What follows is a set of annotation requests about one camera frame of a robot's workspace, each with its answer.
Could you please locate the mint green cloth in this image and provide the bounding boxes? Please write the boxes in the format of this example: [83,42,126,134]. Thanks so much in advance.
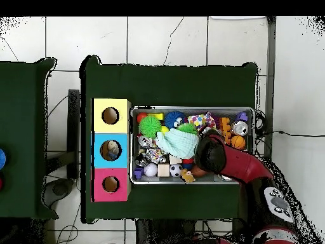
[156,128,200,159]

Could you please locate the polka dot cloth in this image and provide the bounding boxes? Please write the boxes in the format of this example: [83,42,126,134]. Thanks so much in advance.
[187,112,216,130]

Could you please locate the wooden box with three holes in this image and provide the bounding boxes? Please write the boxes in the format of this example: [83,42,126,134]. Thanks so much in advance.
[90,97,132,203]

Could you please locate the green spiky ball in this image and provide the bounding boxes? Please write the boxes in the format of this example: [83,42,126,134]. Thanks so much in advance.
[139,115,163,138]
[176,123,198,135]

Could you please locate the blue spiky ball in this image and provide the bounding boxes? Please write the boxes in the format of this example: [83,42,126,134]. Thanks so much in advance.
[164,111,187,129]

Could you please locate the white baseball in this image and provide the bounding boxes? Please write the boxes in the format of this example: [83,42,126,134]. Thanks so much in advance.
[143,162,158,177]

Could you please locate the small soccer ball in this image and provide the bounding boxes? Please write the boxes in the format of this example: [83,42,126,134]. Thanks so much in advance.
[169,163,183,179]

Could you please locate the brown monkey plush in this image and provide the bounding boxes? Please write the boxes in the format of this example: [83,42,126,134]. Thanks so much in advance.
[180,169,196,184]

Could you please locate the dark green tablecloth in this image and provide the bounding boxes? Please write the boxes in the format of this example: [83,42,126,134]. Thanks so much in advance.
[80,55,260,224]

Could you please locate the small orange basketball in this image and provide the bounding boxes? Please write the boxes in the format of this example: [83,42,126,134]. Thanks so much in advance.
[230,135,246,150]

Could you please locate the silver soda can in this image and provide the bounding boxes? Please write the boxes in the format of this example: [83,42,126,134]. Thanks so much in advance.
[232,120,249,137]

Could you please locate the black upright panel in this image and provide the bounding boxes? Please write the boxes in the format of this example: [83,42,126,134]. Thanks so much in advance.
[67,90,81,180]

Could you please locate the side table with green cloth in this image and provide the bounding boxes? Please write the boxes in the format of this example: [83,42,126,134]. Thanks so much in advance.
[0,57,58,220]

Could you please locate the blue round object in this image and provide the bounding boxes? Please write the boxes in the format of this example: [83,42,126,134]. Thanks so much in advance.
[0,147,7,171]

